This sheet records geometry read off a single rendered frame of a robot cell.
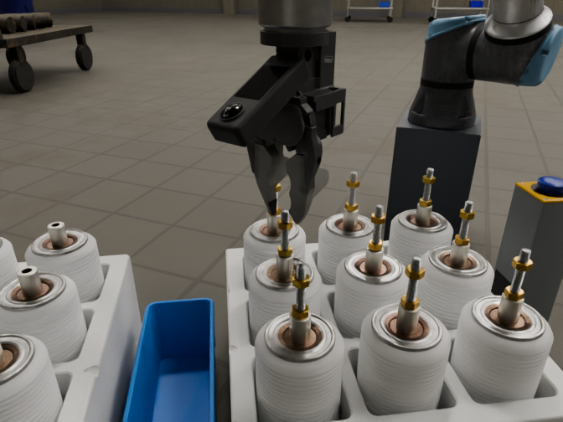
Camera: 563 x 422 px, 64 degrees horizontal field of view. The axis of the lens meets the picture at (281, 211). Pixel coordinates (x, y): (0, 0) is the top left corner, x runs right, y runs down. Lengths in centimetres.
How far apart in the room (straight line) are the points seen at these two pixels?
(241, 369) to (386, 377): 17
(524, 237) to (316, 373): 43
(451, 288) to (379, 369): 17
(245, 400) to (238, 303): 17
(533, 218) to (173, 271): 73
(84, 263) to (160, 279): 37
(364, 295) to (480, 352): 14
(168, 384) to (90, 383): 24
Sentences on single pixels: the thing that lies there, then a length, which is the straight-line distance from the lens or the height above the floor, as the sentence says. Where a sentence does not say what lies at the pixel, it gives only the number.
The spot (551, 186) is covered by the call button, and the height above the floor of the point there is 33.
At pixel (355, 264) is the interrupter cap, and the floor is 25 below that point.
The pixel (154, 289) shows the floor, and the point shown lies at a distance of 103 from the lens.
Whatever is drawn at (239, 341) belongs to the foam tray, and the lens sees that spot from 60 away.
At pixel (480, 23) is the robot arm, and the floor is 52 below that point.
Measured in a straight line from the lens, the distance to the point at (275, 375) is 48.
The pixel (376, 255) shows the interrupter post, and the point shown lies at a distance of 60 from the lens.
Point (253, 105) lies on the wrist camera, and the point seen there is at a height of 48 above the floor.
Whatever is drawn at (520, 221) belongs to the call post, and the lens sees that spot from 78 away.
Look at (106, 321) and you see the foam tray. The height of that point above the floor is 18.
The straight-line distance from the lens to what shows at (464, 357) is 58.
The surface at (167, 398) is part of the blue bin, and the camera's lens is 79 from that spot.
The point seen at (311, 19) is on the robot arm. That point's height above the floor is 56.
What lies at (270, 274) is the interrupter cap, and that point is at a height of 25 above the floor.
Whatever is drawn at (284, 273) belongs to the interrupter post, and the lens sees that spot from 58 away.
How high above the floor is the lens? 58
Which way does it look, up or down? 26 degrees down
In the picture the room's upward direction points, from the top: straight up
